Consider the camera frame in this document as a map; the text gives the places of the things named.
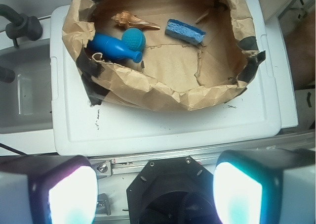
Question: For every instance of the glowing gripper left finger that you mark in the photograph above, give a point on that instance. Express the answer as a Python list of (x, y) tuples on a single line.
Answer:
[(47, 189)]

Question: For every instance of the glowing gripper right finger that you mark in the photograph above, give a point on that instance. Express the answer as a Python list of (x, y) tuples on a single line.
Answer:
[(274, 186)]

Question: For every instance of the blue sponge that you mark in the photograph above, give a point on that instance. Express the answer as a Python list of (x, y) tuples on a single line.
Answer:
[(185, 32)]

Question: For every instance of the white plastic bin lid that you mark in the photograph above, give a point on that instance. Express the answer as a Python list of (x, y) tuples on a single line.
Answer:
[(112, 129)]

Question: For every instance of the clear plastic bin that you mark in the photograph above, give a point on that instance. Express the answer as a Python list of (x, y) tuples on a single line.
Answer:
[(25, 103)]

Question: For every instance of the blue toy bowling pin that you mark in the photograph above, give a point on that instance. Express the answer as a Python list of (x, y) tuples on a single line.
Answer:
[(113, 48)]

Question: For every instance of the black clamp knob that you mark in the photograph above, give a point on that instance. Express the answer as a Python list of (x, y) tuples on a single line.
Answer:
[(20, 25)]

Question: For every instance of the brown paper bag tray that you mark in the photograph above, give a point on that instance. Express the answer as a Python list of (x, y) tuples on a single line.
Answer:
[(173, 75)]

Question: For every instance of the teal dimpled ball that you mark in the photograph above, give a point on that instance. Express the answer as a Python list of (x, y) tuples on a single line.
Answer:
[(134, 39)]

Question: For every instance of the tan conch seashell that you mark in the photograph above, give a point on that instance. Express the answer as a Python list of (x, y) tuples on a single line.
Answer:
[(128, 20)]

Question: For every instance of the black octagonal mount plate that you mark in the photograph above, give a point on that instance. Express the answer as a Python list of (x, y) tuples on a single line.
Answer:
[(172, 191)]

